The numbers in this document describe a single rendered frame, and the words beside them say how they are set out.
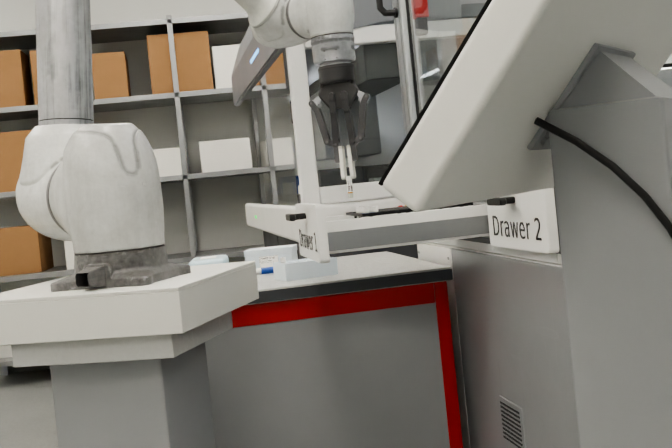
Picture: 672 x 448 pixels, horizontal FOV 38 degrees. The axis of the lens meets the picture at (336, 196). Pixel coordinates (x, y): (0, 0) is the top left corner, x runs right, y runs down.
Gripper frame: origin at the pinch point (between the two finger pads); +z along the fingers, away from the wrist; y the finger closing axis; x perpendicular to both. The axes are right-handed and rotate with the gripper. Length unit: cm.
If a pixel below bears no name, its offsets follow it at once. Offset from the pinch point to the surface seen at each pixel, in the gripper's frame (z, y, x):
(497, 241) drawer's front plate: 18.0, 29.3, -18.4
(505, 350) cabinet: 39.5, 28.2, -11.5
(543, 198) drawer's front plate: 10, 38, -41
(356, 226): 12.5, 3.6, -18.8
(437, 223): 13.9, 18.3, -13.6
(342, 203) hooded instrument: 10, -16, 73
